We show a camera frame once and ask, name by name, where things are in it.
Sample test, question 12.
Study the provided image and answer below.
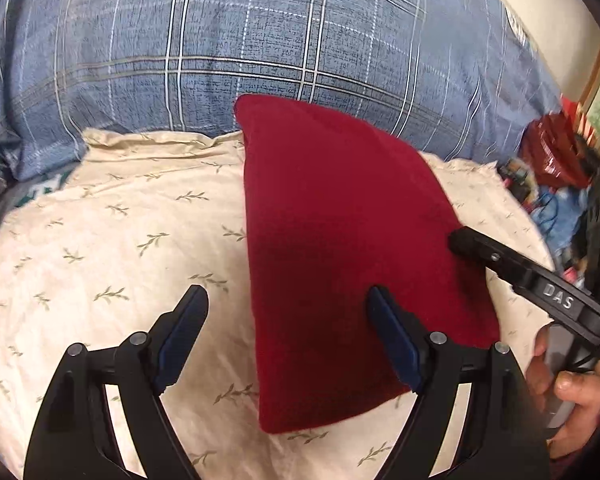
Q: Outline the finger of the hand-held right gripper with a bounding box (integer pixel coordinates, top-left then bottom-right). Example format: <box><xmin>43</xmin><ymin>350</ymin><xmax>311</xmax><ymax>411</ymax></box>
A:
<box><xmin>449</xmin><ymin>226</ymin><xmax>600</xmax><ymax>345</ymax></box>

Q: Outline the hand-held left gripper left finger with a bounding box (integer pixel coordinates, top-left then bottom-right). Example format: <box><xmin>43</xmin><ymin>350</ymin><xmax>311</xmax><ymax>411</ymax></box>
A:
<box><xmin>22</xmin><ymin>284</ymin><xmax>210</xmax><ymax>480</ymax></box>

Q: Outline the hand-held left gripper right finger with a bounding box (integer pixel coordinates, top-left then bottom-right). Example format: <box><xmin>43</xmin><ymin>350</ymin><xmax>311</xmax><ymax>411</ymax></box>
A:
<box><xmin>367</xmin><ymin>285</ymin><xmax>551</xmax><ymax>480</ymax></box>

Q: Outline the red sweater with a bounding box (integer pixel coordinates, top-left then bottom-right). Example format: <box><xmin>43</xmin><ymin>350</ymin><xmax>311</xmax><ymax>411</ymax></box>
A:
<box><xmin>234</xmin><ymin>94</ymin><xmax>501</xmax><ymax>435</ymax></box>

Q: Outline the person's right hand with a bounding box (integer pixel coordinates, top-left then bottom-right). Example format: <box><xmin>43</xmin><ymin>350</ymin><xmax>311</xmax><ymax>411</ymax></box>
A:
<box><xmin>526</xmin><ymin>324</ymin><xmax>600</xmax><ymax>462</ymax></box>

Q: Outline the red plastic bag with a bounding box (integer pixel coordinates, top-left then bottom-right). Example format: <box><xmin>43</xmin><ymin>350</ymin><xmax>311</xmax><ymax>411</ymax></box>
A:
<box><xmin>521</xmin><ymin>114</ymin><xmax>593</xmax><ymax>188</ymax></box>

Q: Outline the cream floral blanket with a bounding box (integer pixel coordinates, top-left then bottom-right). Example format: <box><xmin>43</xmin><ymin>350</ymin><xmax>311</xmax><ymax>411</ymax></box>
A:
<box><xmin>0</xmin><ymin>127</ymin><xmax>556</xmax><ymax>480</ymax></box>

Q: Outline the blue plaid pillow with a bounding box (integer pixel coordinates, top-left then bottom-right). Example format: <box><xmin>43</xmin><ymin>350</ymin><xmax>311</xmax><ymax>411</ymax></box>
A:
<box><xmin>0</xmin><ymin>0</ymin><xmax>563</xmax><ymax>183</ymax></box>

